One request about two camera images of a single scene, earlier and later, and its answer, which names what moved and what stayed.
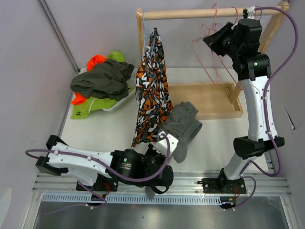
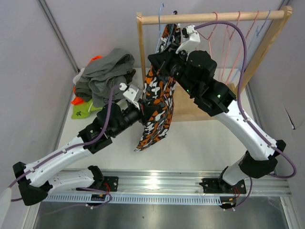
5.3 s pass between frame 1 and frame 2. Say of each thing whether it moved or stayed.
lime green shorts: stayed
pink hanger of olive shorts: moved
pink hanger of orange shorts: moved
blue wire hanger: moved
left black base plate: stayed
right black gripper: moved
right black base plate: stayed
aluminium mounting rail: stayed
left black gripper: moved
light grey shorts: moved
